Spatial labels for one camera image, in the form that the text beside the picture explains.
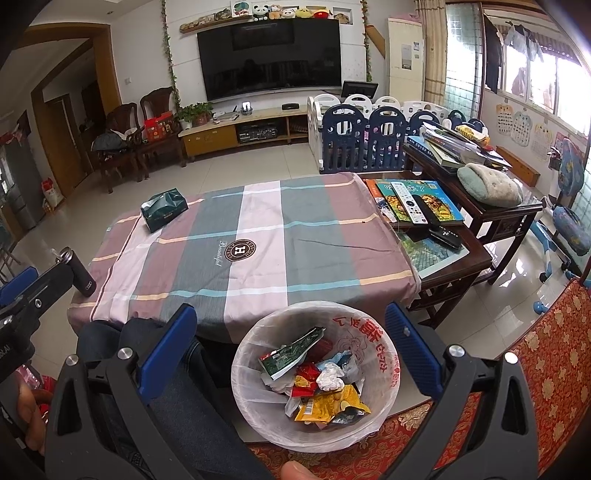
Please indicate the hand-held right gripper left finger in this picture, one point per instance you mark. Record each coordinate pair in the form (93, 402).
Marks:
(168, 350)

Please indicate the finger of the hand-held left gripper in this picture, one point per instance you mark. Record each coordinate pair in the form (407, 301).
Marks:
(51, 288)
(18, 284)

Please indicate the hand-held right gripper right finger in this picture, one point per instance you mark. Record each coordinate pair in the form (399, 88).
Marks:
(413, 355)

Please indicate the light blue plastic bag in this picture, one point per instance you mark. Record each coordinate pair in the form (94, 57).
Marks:
(341, 359)

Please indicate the white lined trash bin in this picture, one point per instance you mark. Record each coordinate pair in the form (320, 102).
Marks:
(249, 369)

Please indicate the white plastic bag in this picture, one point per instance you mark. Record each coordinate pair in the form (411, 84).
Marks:
(330, 376)

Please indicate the yellow snack bag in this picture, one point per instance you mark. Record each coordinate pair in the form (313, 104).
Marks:
(323, 406)

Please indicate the red wrapper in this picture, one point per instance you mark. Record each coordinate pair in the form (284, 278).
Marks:
(307, 371)

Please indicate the green foil wrapper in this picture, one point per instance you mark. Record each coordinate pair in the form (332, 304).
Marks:
(286, 357)

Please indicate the person's left hand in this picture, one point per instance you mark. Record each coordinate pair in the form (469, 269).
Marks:
(32, 415)

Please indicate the person's right hand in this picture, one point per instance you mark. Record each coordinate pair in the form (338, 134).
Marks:
(300, 471)

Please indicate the black thermos bottle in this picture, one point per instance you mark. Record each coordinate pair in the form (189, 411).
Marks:
(83, 277)

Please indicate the person's left leg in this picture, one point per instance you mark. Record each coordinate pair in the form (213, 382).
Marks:
(101, 337)

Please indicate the person's leg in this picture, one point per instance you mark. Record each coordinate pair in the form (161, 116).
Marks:
(101, 337)
(198, 415)

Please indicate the person's right leg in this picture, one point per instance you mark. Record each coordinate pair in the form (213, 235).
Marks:
(198, 415)

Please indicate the white red shopping bag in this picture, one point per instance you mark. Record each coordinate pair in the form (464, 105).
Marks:
(52, 194)

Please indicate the grey refrigerator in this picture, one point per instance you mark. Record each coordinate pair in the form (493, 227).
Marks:
(18, 184)

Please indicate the landscape picture book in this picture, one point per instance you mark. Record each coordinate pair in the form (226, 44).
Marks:
(425, 254)

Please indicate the glass-topped wooden coffee table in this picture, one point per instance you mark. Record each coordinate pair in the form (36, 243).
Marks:
(466, 267)

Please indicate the black remote control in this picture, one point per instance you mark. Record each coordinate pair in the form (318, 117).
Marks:
(445, 236)

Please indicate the green tissue pack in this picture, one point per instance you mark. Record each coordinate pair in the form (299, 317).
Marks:
(164, 207)

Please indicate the white remote control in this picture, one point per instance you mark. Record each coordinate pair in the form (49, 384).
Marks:
(406, 201)

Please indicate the colourful books on side table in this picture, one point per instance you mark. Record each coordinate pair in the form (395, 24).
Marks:
(443, 203)

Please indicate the dark bag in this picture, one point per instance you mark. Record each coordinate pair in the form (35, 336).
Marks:
(108, 141)

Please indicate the dark wooden side table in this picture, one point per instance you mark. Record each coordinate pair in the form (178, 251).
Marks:
(508, 221)

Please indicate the orange book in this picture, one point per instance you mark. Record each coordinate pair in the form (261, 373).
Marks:
(373, 190)

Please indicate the dark wooden chair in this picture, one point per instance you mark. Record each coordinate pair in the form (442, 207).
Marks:
(120, 115)
(157, 99)

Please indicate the green cushion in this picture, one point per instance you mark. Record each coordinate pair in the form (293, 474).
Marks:
(489, 184)

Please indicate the red gift box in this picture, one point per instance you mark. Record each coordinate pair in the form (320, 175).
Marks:
(160, 127)

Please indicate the stack of books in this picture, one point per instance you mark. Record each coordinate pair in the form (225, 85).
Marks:
(452, 145)

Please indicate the wooden TV cabinet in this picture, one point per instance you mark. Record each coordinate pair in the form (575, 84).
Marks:
(207, 138)

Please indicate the low wooden bench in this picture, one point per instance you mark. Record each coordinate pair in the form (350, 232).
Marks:
(519, 166)

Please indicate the potted green plant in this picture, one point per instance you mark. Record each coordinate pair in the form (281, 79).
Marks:
(194, 113)

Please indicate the navy playpen fence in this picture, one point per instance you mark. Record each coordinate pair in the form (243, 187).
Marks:
(346, 138)

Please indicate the black AV receiver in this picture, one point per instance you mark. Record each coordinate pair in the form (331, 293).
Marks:
(257, 132)

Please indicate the blue desk chair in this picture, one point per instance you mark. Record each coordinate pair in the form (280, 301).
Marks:
(572, 175)

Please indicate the white playpen fence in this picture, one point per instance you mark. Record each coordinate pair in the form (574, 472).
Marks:
(316, 134)

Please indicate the white flat box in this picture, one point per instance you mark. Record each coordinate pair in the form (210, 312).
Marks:
(226, 116)

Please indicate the small white gadget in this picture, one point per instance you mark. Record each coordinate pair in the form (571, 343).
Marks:
(247, 108)

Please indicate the ivy garland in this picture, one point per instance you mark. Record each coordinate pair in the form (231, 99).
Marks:
(170, 55)
(367, 41)

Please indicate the black monitor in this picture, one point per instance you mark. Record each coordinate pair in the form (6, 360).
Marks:
(359, 90)

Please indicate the black set-top box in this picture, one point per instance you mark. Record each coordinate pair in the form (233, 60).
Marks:
(291, 105)

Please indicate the white standing air conditioner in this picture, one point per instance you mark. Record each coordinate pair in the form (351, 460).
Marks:
(406, 60)

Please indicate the large black television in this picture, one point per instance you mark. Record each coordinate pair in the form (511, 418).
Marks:
(268, 60)

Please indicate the beige curtain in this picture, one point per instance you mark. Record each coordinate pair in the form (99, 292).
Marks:
(429, 46)

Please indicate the dark hanging garment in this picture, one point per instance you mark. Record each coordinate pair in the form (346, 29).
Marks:
(493, 55)

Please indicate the window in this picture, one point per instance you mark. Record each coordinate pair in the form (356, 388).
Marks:
(568, 83)

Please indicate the light blue hanging garment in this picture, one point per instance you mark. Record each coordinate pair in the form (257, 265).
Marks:
(524, 41)

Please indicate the green-haired plush toy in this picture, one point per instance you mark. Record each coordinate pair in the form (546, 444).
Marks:
(241, 10)

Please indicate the panda plush toy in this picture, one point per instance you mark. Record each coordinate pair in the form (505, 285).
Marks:
(260, 12)

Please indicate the red yellow plush toy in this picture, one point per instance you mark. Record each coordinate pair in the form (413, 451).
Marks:
(322, 13)

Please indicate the brown plush toy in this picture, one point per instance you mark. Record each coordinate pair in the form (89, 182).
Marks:
(275, 12)

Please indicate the white plush toy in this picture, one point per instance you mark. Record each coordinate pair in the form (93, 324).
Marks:
(289, 13)

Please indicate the cartoon wall chart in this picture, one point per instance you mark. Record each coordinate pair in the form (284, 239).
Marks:
(541, 141)
(505, 119)
(521, 129)

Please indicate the red wall poster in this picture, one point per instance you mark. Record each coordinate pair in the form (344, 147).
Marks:
(557, 150)

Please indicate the wooden wall shelf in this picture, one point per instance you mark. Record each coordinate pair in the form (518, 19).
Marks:
(212, 23)

